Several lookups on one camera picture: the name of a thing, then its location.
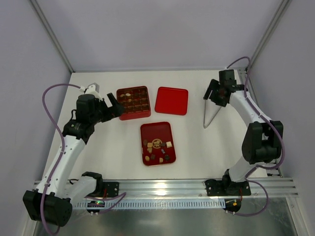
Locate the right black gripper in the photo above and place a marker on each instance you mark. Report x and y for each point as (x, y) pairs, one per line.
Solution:
(217, 95)

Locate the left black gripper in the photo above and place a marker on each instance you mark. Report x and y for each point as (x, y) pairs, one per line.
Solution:
(108, 109)

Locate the metal serving tongs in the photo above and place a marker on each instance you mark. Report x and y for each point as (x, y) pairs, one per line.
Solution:
(210, 112)

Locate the red compartment chocolate box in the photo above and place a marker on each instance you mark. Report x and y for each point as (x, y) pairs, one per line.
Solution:
(139, 107)

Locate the red box lid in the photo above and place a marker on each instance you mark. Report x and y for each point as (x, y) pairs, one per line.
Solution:
(172, 101)

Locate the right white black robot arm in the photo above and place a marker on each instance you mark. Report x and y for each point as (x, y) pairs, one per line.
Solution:
(237, 173)

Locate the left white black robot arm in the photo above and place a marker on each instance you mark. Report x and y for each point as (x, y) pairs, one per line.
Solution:
(51, 202)

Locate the red chocolate tray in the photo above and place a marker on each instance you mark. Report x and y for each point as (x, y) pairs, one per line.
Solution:
(157, 133)

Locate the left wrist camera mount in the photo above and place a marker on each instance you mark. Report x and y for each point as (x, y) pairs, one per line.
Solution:
(92, 89)

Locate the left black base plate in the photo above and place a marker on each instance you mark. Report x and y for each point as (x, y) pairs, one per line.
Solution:
(110, 189)

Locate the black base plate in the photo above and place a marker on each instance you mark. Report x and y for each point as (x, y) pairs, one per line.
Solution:
(221, 188)
(110, 189)

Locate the white slotted cable duct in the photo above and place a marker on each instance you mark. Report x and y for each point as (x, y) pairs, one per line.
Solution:
(141, 204)

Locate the left aluminium frame post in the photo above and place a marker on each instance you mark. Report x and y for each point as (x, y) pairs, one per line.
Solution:
(51, 34)

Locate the aluminium frame post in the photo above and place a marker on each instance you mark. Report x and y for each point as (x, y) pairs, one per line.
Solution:
(51, 34)
(272, 25)

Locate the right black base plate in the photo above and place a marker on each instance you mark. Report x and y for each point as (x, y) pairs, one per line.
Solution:
(221, 188)

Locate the right aluminium frame post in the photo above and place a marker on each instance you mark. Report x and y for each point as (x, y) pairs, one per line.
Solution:
(272, 25)

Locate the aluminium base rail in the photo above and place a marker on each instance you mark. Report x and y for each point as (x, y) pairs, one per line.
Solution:
(197, 188)

